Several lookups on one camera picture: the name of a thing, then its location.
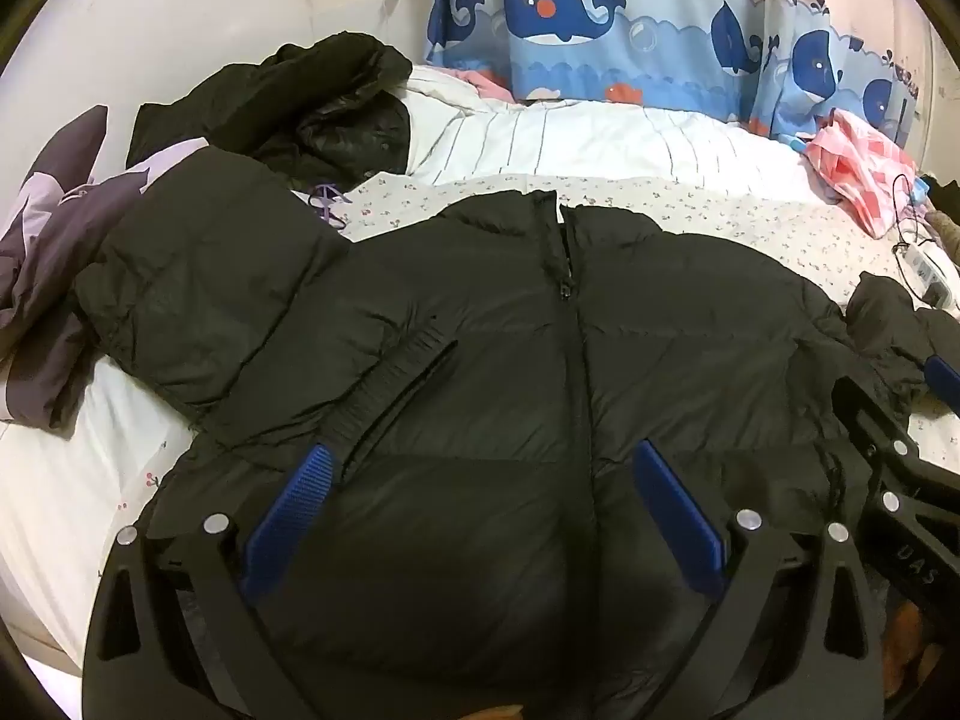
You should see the white striped duvet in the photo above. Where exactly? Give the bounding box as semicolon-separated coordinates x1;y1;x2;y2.
2;70;807;673

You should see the black puffer jacket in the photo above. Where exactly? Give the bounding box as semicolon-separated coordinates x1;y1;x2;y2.
73;148;958;718

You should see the purple patterned blanket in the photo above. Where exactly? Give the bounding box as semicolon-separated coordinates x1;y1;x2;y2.
2;106;208;433

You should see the blue whale curtain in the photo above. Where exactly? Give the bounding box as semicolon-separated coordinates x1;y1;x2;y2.
427;0;932;143

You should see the cherry print bed sheet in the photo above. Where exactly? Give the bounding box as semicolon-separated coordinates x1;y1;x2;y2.
114;174;958;527

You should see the pink pillow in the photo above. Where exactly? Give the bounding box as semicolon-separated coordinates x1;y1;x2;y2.
446;68;514;104

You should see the pink checkered cloth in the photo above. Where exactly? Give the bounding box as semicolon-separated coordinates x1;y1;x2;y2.
804;107;916;239

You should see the purple hair tie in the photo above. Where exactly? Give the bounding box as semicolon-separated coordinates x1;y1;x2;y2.
307;180;353;231

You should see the black garment pile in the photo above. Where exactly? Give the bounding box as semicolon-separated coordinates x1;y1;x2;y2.
127;32;413;192

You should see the black charger cable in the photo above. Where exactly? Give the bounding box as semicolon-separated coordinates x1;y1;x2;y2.
886;172;950;309

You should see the white power strip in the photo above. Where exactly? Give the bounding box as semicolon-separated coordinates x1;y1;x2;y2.
896;241;958;312

